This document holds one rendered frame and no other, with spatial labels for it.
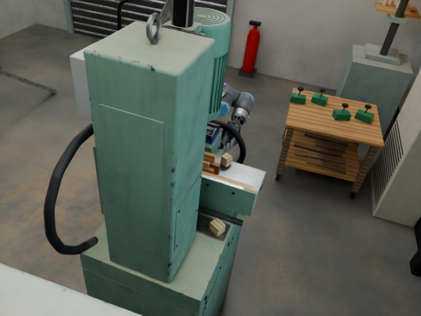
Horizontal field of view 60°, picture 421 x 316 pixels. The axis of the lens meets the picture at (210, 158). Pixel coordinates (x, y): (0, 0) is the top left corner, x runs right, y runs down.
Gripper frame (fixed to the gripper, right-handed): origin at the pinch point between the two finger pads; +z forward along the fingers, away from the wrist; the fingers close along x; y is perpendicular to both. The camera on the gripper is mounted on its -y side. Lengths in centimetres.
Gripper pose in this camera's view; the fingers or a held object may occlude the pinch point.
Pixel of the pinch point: (225, 150)
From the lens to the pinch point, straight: 191.4
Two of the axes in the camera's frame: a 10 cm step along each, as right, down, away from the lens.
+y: -0.3, -5.4, -8.4
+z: -3.6, 7.9, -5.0
